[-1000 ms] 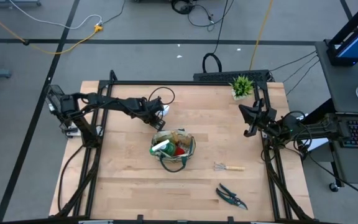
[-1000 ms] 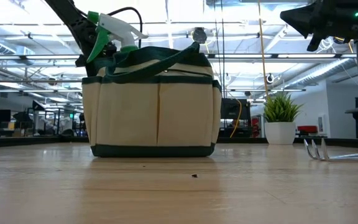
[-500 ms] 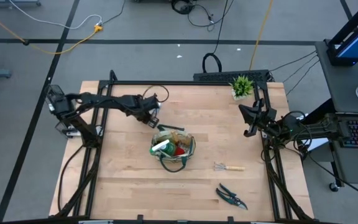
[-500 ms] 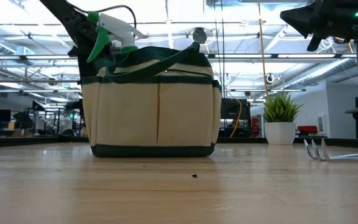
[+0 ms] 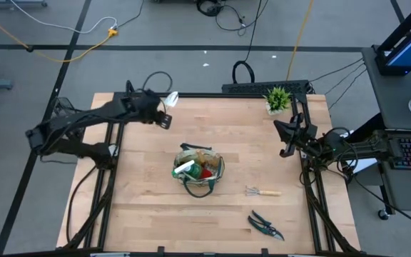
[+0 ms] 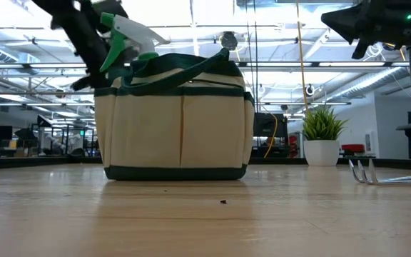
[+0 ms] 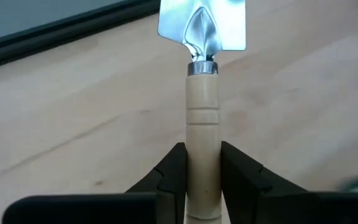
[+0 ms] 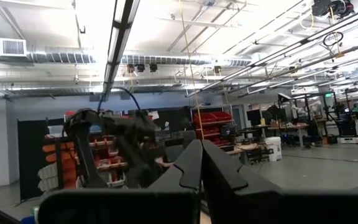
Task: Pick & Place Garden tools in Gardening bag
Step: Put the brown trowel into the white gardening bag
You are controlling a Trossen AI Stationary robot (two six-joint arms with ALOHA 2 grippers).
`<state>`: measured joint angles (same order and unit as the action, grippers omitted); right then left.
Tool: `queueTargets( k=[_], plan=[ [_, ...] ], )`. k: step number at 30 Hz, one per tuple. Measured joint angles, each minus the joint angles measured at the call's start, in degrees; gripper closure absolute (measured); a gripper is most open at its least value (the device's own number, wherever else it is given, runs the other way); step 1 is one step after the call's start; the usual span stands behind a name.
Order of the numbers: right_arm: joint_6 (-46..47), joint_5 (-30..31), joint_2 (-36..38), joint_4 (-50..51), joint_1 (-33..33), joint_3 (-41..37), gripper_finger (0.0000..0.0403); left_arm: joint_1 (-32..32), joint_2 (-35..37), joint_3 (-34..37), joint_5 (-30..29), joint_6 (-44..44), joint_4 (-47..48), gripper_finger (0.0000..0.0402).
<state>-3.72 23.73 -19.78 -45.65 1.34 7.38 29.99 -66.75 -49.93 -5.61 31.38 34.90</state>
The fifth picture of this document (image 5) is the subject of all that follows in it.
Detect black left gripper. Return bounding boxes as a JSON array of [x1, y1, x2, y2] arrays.
[[126, 91, 173, 130]]

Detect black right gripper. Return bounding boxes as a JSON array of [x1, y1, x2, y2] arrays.
[[273, 113, 319, 158]]

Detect cream canvas bag green trim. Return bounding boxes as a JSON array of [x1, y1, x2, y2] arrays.
[[171, 142, 226, 199]]

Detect wooden-handled garden trowel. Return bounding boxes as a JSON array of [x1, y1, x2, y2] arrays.
[[195, 149, 208, 167]]

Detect metal hand rake wooden handle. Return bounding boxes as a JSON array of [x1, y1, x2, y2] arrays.
[[245, 185, 283, 198]]

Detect green white spray bottle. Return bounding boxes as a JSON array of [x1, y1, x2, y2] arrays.
[[171, 159, 203, 180]]

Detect white plastic piece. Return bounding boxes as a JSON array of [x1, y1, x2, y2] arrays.
[[162, 91, 180, 109]]

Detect green plant in white pot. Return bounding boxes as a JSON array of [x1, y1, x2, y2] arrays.
[[262, 86, 293, 116]]

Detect black perforated equipment box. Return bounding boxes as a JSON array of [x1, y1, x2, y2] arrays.
[[221, 80, 310, 96]]

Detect white paper sheet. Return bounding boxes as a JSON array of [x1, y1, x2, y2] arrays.
[[346, 156, 378, 175]]

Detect dark grey computer desk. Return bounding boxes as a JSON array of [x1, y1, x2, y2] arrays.
[[360, 46, 411, 212]]

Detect grey cart base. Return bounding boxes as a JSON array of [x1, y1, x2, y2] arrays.
[[0, 0, 49, 9]]

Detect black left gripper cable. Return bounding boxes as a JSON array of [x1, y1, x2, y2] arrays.
[[141, 70, 174, 94]]

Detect black aluminium table frame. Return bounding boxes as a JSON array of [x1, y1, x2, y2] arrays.
[[57, 91, 362, 257]]

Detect thick black cable loop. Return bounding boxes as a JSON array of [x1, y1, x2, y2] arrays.
[[231, 59, 256, 86]]

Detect green-handled pruning shears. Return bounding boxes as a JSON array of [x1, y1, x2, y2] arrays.
[[247, 209, 285, 242]]

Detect yellow extension cable with plug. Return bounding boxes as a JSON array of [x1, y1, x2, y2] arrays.
[[0, 5, 119, 64]]

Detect thin black hanging cable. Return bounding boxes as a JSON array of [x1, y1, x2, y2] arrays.
[[243, 0, 263, 62]]

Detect black floor cable bundle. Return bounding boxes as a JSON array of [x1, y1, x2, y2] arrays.
[[195, 0, 270, 37]]

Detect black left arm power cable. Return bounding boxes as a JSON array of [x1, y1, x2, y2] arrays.
[[65, 164, 99, 244]]

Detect white floor cable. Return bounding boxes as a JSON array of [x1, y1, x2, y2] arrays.
[[9, 0, 118, 35]]

